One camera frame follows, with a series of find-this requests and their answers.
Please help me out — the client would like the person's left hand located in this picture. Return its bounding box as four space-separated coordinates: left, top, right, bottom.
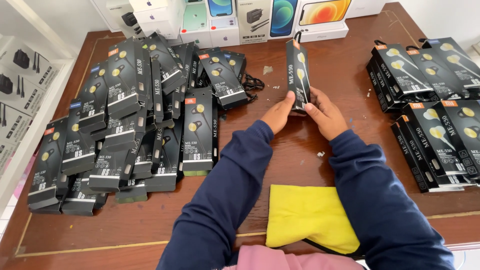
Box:
260 91 297 135

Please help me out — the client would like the person's right hand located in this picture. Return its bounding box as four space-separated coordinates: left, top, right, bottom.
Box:
304 87 349 141

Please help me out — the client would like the slim black earphone package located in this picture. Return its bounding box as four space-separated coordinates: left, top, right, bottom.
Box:
286 37 311 113

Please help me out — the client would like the flat white phone box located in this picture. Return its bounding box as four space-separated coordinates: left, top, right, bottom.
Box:
294 20 350 43

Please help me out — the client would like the yellow microfiber cloth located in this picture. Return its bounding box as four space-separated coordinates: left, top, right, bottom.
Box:
265 184 361 256

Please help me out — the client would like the white phone box purple picture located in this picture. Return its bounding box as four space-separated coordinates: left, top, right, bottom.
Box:
209 17 241 48

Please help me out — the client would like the phone box blue-green picture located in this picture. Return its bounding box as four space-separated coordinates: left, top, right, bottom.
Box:
269 0 299 39

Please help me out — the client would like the stack of black earphone boxes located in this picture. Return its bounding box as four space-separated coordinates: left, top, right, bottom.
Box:
365 37 480 113
390 99 480 194

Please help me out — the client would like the phone box orange picture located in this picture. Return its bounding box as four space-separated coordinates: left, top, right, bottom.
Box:
298 0 353 28

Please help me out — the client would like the plain white box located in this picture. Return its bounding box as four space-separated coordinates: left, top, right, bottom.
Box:
345 0 387 19

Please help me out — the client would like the white phone box blue picture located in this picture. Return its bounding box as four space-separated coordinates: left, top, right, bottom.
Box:
207 0 235 19

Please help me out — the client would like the white phone box green picture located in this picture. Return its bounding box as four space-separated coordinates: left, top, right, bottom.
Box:
180 3 213 49

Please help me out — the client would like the person's pink clothing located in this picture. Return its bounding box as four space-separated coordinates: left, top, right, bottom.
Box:
221 245 367 270

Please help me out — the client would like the pile of black earphone boxes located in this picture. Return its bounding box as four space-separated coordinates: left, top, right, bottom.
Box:
27 32 265 217

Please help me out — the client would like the stack of plain white phone boxes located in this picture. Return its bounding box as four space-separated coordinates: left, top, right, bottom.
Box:
129 0 185 40

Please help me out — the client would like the shelf of white charger boxes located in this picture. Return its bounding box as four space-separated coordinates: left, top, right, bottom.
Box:
0 34 65 177

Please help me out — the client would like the white charger box with cable picture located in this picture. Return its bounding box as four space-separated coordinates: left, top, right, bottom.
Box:
237 0 274 45

